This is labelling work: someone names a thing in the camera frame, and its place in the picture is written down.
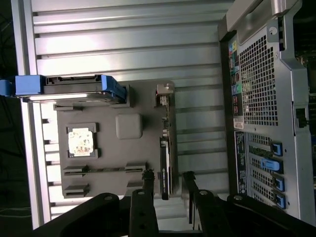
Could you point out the grey plastic parts rack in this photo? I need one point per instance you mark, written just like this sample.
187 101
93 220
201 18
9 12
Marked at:
111 153

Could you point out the silver CPU chip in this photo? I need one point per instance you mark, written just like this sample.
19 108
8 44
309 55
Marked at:
81 142

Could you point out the hard disk in blue carrier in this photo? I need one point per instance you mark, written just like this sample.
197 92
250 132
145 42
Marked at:
74 85

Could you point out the open black PC case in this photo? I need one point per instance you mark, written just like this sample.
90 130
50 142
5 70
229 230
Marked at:
284 118

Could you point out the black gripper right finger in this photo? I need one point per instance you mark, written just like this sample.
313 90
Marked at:
209 217

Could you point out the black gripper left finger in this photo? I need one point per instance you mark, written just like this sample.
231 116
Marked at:
144 217

